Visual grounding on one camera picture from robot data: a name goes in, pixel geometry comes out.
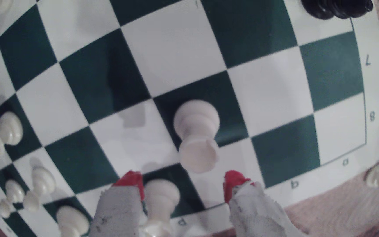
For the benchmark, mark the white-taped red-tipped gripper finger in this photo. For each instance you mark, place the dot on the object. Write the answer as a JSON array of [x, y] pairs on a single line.
[[118, 214], [258, 217]]

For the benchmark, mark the green and white chess board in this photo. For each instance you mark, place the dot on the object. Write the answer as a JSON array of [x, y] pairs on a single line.
[[104, 75]]

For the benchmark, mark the white king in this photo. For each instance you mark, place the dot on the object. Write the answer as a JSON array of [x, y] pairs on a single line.
[[72, 220]]

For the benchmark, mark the white bishop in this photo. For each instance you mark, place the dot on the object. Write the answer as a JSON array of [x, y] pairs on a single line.
[[10, 128]]

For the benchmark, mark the black pawn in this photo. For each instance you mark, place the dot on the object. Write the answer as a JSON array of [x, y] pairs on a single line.
[[334, 8]]

